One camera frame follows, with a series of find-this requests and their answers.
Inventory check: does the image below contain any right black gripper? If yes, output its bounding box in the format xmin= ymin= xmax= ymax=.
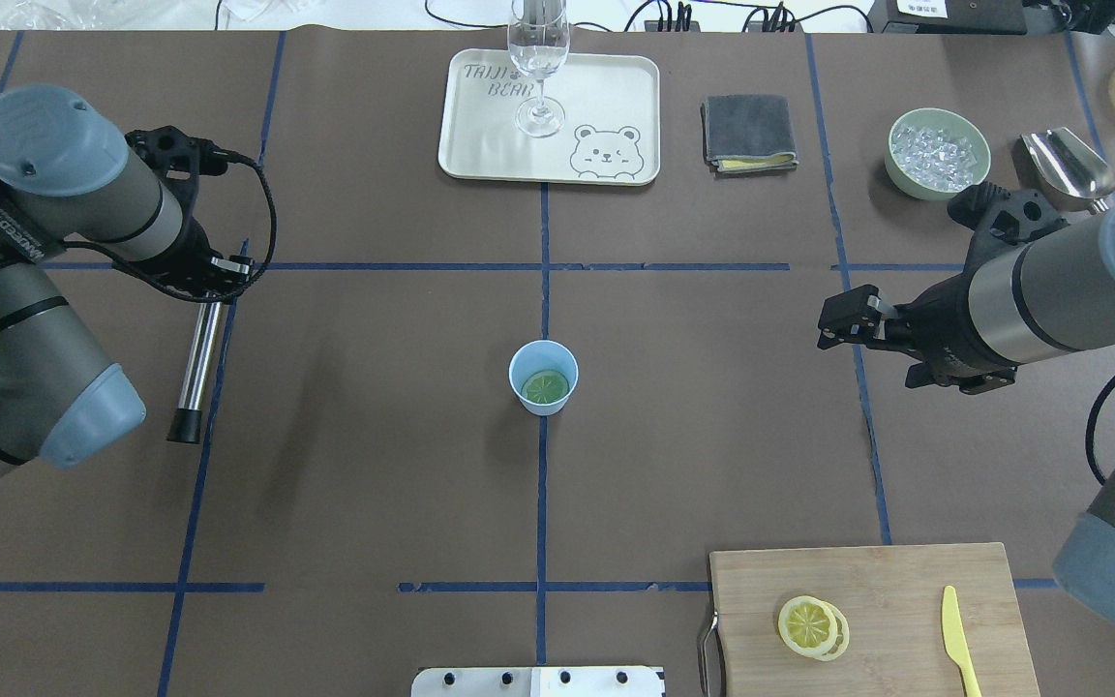
xmin=817 ymin=275 xmax=1018 ymax=394

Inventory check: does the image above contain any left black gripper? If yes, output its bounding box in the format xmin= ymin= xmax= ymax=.
xmin=156 ymin=217 xmax=254 ymax=303

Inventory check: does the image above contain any steel muddler black tip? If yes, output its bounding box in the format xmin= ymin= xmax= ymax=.
xmin=166 ymin=303 xmax=227 ymax=444

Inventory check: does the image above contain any lemon slice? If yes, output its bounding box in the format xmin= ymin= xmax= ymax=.
xmin=521 ymin=369 xmax=571 ymax=405
xmin=777 ymin=596 xmax=842 ymax=660
xmin=815 ymin=601 xmax=850 ymax=662

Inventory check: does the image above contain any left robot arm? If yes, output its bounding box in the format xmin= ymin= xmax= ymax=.
xmin=0 ymin=83 xmax=264 ymax=480

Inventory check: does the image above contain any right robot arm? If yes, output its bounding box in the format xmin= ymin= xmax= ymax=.
xmin=818 ymin=182 xmax=1115 ymax=623

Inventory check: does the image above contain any light blue cup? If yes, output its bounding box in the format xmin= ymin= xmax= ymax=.
xmin=508 ymin=340 xmax=580 ymax=416

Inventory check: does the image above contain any green bowl of ice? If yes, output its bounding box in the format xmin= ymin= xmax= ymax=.
xmin=885 ymin=107 xmax=992 ymax=201

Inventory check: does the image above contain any grey folded cloth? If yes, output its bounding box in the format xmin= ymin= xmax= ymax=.
xmin=701 ymin=94 xmax=799 ymax=175

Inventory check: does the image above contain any steel ice scoop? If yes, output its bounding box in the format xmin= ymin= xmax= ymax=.
xmin=1019 ymin=127 xmax=1115 ymax=215

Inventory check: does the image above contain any wooden cutting board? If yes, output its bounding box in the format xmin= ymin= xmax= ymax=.
xmin=709 ymin=542 xmax=1040 ymax=696

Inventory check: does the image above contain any black device box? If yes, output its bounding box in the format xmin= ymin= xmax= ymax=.
xmin=867 ymin=0 xmax=1115 ymax=36

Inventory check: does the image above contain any cream bear tray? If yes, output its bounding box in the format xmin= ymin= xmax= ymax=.
xmin=437 ymin=48 xmax=662 ymax=186

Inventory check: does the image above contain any yellow plastic knife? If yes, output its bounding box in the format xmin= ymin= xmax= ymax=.
xmin=941 ymin=584 xmax=983 ymax=697

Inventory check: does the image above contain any black power strip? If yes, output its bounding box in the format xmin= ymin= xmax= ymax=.
xmin=632 ymin=1 xmax=701 ymax=33

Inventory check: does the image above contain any clear wine glass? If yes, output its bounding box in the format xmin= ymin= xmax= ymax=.
xmin=507 ymin=1 xmax=571 ymax=138

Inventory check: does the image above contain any white metal mounting plate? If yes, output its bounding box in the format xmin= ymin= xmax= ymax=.
xmin=410 ymin=665 xmax=667 ymax=696

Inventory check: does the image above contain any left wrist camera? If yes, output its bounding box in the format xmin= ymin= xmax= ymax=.
xmin=124 ymin=125 xmax=229 ymax=212

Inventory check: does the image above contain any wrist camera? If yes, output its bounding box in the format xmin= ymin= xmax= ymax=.
xmin=124 ymin=125 xmax=229 ymax=212
xmin=947 ymin=181 xmax=1070 ymax=273

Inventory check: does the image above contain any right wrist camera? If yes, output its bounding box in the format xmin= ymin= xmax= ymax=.
xmin=947 ymin=181 xmax=1070 ymax=273

